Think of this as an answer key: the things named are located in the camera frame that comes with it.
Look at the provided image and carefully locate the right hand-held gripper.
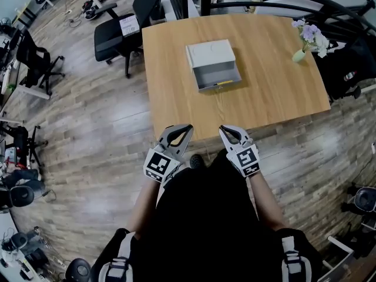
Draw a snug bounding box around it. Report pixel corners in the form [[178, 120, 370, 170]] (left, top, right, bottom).
[[219, 124, 261, 179]]

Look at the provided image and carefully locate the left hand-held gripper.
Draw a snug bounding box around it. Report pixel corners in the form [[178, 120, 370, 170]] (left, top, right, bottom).
[[143, 123, 194, 185]]

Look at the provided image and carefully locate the grey drawer box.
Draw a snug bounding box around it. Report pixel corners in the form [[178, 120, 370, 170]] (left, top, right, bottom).
[[185, 39, 243, 93]]

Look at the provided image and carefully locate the person's left forearm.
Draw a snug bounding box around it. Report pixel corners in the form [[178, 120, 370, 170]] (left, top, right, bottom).
[[126, 179, 162, 240]]

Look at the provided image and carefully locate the person's right forearm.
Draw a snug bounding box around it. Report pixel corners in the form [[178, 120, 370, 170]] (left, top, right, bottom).
[[249, 173, 290, 231]]

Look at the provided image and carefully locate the person's black shoe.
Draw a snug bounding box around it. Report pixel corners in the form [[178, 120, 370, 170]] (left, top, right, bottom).
[[189, 153, 203, 169]]

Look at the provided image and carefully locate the person's black clothing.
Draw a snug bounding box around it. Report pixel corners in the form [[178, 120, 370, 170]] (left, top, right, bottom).
[[89, 148, 324, 282]]

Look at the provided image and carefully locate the black chair with bottle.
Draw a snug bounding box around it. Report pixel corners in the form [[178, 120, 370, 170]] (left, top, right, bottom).
[[314, 39, 365, 99]]

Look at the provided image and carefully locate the black office chair with label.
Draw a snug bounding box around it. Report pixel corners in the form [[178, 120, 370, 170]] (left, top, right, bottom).
[[93, 0, 162, 79]]

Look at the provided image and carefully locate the white paper label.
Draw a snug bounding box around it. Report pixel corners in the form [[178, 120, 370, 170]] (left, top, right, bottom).
[[119, 14, 140, 38]]

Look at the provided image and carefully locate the purple white flower bouquet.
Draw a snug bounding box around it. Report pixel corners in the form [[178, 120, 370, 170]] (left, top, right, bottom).
[[291, 18, 331, 58]]

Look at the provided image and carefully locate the person's right white shoulder strap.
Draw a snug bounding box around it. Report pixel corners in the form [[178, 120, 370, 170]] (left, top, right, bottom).
[[280, 235, 313, 282]]

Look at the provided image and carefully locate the person's white shoulder strap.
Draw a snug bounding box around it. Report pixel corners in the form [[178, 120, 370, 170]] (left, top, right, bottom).
[[280, 235, 313, 282], [98, 230, 136, 282]]

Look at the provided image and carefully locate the person's left white shoulder strap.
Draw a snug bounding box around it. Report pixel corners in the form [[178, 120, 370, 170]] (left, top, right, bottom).
[[98, 230, 136, 282]]

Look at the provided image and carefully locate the white frame desk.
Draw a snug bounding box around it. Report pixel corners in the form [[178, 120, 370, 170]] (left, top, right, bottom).
[[0, 63, 51, 117]]

